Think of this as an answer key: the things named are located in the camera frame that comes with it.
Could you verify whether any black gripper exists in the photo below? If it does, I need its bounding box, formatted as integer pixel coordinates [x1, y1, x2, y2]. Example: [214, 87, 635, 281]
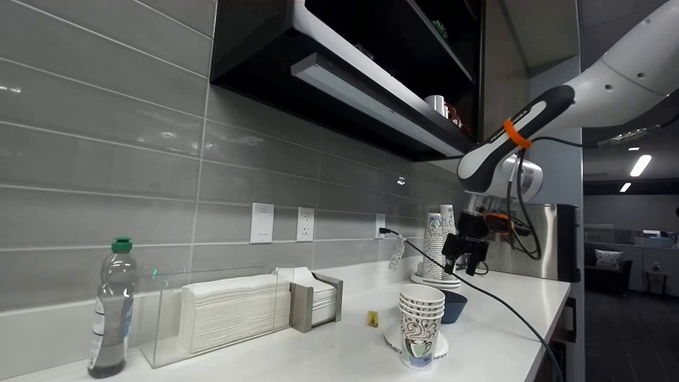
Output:
[442, 212, 511, 275]

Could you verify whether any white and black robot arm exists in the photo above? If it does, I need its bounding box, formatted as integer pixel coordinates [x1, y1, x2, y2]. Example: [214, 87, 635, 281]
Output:
[442, 0, 679, 275]

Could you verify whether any dark blue bowl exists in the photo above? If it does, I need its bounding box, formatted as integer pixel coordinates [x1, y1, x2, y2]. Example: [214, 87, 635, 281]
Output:
[442, 290, 467, 325]

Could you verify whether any tall stack of white cups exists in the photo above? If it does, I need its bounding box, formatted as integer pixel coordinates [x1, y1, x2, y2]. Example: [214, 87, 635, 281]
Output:
[411, 204, 456, 284]

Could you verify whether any stack of patterned paper cups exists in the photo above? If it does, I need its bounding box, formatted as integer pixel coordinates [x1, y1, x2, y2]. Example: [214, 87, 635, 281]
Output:
[399, 284, 446, 367]

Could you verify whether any stainless steel refrigerator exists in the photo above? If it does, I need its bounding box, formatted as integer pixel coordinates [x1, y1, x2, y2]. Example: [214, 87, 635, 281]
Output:
[485, 204, 581, 282]

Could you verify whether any grey napkin holder with napkins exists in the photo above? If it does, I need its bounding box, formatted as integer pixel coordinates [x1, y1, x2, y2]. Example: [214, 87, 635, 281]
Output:
[275, 268, 344, 333]

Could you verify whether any black upper cabinet shelf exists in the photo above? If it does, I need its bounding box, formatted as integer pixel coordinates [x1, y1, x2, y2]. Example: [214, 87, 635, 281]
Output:
[209, 0, 484, 161]

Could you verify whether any clear acrylic paper towel box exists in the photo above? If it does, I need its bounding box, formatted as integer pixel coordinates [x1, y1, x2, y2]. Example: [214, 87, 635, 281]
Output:
[138, 274, 290, 369]

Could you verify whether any dish soap bottle green cap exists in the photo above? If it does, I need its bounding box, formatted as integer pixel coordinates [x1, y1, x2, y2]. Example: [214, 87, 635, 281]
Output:
[87, 237, 138, 378]

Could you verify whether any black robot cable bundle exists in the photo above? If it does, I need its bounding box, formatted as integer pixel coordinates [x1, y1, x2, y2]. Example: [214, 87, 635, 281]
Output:
[485, 133, 679, 263]

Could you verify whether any white wall outlet with plug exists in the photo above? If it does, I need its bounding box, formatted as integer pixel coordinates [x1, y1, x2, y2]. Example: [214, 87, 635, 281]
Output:
[376, 214, 387, 237]

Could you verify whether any white double wall outlet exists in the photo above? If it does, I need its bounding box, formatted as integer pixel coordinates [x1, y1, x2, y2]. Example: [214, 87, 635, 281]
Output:
[298, 208, 314, 242]

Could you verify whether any white light switch plate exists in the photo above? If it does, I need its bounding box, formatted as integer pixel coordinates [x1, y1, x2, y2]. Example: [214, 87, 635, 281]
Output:
[250, 204, 274, 242]

